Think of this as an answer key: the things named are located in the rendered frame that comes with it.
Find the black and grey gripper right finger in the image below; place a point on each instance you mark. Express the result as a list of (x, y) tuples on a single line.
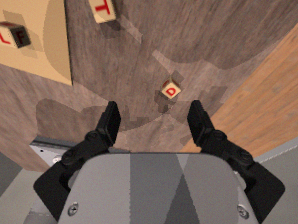
[(263, 189)]

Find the tan flat mat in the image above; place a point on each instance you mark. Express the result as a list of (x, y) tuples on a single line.
[(45, 22)]

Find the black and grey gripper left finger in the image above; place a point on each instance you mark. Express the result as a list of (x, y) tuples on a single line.
[(52, 186)]

